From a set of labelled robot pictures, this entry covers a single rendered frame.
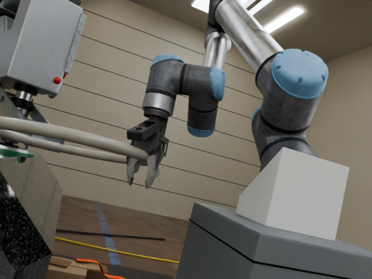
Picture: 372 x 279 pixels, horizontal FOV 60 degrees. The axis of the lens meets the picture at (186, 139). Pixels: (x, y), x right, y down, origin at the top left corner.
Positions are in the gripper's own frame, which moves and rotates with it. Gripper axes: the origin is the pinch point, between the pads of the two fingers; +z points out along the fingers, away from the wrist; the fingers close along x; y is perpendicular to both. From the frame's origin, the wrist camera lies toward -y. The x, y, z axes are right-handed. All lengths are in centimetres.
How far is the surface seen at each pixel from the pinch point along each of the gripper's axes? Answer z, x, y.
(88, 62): -209, 347, 423
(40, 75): -37, 68, 27
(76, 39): -58, 61, 34
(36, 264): 29.2, 28.4, 4.4
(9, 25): -67, 110, 41
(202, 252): 14.9, -19.3, 7.4
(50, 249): 25.3, 28.2, 8.8
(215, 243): 11.3, -22.9, 2.5
